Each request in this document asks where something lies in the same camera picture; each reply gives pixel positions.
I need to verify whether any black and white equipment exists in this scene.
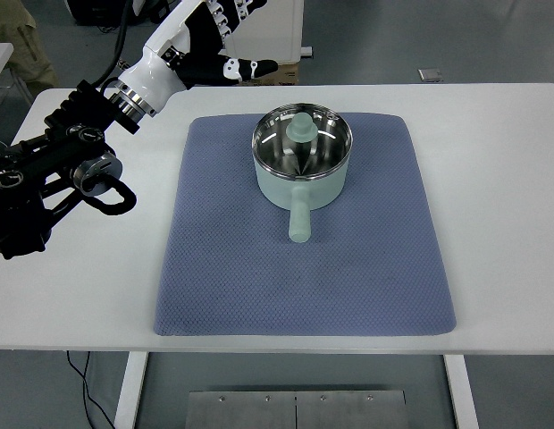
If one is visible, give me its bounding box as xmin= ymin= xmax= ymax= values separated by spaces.
xmin=64 ymin=0 xmax=147 ymax=27

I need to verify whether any thin black floor cable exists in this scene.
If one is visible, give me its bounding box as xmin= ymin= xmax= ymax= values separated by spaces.
xmin=65 ymin=350 xmax=115 ymax=429

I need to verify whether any blue textured mat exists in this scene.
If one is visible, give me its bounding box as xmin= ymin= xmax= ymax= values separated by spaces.
xmin=152 ymin=111 xmax=457 ymax=338

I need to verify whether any white pedestal with base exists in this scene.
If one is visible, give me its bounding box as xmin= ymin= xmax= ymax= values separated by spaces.
xmin=222 ymin=0 xmax=313 ymax=66

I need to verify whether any person in beige trousers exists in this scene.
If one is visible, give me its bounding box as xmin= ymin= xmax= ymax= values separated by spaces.
xmin=0 ymin=0 xmax=60 ymax=106

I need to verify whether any small black box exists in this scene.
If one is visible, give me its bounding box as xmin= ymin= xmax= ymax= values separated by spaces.
xmin=145 ymin=0 xmax=180 ymax=21

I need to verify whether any glass lid with green knob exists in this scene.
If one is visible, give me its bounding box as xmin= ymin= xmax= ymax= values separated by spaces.
xmin=251 ymin=101 xmax=353 ymax=181

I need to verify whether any green pot with handle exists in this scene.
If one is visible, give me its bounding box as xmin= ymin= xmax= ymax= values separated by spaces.
xmin=251 ymin=101 xmax=353 ymax=246

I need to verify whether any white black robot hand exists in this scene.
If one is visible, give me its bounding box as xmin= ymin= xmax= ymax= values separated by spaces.
xmin=118 ymin=0 xmax=280 ymax=115

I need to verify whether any white table leg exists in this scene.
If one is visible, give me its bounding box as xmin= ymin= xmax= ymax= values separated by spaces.
xmin=113 ymin=352 xmax=149 ymax=429
xmin=442 ymin=354 xmax=481 ymax=429

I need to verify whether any brown cardboard box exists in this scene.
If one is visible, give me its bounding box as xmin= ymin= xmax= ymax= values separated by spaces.
xmin=239 ymin=62 xmax=299 ymax=87

